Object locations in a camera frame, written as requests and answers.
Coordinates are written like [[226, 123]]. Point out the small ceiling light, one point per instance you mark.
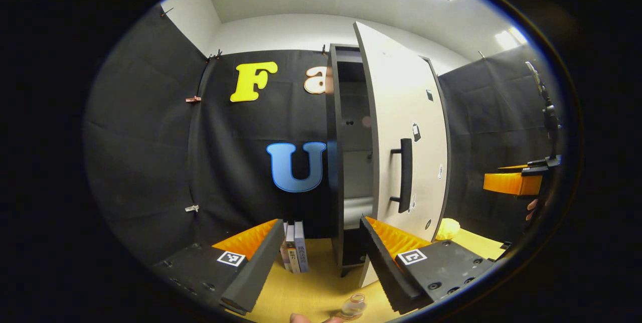
[[510, 38]]

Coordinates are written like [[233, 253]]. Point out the white book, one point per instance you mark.
[[284, 250]]

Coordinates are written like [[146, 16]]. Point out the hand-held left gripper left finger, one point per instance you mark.
[[256, 268]]

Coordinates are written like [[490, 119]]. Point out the yellow sponge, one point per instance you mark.
[[447, 229]]

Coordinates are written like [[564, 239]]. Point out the clear plastic bottle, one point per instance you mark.
[[354, 305]]

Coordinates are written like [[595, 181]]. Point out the black backdrop cloth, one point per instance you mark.
[[150, 137]]

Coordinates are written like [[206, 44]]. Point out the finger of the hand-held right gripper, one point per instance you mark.
[[536, 164], [511, 184]]

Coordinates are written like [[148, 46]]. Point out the orange clip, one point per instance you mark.
[[193, 99]]

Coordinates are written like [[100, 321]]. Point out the dark grey cabinet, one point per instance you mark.
[[351, 112]]

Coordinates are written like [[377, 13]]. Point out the beige and yellow book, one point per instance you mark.
[[292, 258]]

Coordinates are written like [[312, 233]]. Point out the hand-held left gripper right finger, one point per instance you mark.
[[383, 268]]

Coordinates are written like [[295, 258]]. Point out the beige cabinet door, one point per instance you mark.
[[396, 112]]

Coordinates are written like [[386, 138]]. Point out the white clip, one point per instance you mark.
[[191, 208]]

